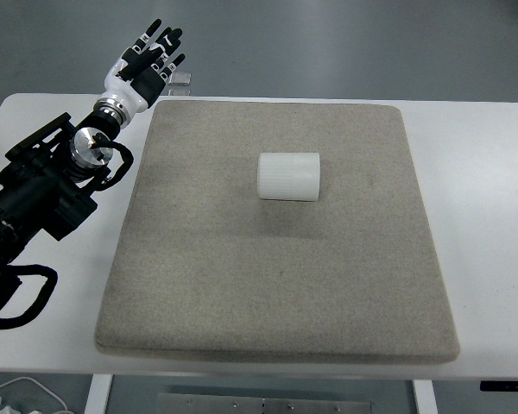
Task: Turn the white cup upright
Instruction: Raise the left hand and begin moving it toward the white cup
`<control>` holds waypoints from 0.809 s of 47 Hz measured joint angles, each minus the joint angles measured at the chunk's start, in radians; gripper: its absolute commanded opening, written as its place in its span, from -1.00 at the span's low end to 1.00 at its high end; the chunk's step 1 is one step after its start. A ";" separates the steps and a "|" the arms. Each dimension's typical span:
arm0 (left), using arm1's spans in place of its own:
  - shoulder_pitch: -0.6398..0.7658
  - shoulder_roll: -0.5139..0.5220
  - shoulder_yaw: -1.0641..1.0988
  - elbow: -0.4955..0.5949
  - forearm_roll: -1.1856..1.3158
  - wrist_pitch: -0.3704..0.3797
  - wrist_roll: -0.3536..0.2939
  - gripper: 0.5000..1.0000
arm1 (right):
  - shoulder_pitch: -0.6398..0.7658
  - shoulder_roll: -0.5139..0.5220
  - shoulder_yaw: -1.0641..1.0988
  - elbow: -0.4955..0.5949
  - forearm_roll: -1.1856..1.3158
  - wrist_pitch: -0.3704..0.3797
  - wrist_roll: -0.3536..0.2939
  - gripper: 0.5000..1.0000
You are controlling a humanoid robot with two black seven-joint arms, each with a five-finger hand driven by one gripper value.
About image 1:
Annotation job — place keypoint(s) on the white robotic hand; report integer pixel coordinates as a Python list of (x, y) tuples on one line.
[(140, 75)]

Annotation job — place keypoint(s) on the white ribbed cup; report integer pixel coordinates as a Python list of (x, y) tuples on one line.
[(288, 176)]

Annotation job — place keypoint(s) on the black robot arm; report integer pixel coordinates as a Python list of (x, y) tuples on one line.
[(52, 174)]

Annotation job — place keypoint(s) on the small clear plastic box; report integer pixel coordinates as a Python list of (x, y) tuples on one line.
[(179, 84)]

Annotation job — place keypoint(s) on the beige fabric mat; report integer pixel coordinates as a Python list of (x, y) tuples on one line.
[(206, 270)]

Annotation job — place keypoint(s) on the white table leg left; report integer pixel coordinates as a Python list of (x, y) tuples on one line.
[(98, 395)]

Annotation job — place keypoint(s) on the white table leg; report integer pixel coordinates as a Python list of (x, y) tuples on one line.
[(425, 397), (98, 395)]

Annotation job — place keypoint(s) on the white table leg right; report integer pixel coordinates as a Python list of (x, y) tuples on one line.
[(425, 397)]

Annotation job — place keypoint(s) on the black desk control panel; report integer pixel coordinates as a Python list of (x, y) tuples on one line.
[(498, 386)]

